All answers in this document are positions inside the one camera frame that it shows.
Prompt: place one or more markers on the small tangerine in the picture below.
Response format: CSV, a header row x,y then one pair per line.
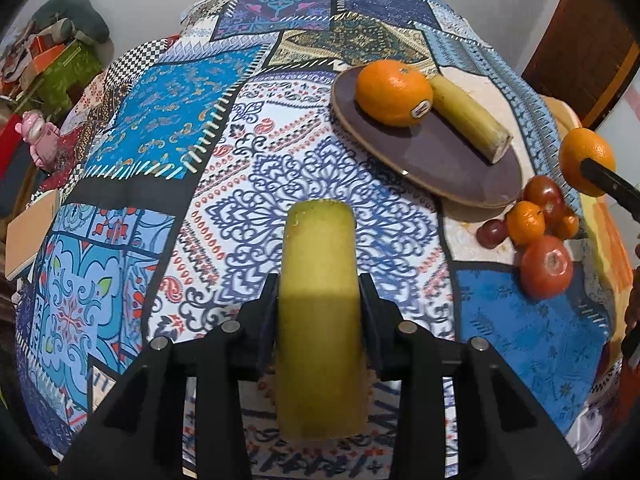
x,y
567,225
524,222

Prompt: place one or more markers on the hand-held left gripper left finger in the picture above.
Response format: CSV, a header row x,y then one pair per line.
x,y
268,317

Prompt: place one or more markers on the grey cushion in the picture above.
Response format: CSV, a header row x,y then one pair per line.
x,y
75,15

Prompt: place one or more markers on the patchwork printed blanket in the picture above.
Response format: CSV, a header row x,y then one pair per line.
x,y
200,160

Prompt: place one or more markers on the long green-yellow banana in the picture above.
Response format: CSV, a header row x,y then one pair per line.
x,y
467,115

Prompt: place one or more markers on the brown wooden door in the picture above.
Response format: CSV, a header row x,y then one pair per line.
x,y
585,40

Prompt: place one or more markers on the large red tomato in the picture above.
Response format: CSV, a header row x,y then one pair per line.
x,y
545,267

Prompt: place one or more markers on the green box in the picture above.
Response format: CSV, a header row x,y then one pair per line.
x,y
70,75

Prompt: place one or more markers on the large orange with sticker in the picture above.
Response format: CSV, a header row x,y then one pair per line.
x,y
390,92

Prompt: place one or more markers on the plain orange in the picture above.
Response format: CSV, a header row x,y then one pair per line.
x,y
575,160

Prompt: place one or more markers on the dark red tomato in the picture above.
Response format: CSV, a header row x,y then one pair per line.
x,y
542,195

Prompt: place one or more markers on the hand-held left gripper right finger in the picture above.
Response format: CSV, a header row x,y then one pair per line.
x,y
369,317

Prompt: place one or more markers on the short green-yellow banana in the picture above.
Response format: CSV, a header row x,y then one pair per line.
x,y
320,320

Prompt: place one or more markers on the brown oval plate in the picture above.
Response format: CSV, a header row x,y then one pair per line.
x,y
430,160

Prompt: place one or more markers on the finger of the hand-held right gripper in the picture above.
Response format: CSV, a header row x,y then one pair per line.
x,y
612,182

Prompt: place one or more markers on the pink toy figure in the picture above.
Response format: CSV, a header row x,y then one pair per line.
x,y
37,132

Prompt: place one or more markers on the tan cardboard box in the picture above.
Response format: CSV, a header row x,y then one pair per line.
x,y
30,232

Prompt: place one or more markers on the small dark red plum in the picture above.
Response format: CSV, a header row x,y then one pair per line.
x,y
491,234

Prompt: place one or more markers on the yellow tablecloth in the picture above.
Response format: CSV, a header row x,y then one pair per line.
x,y
607,245

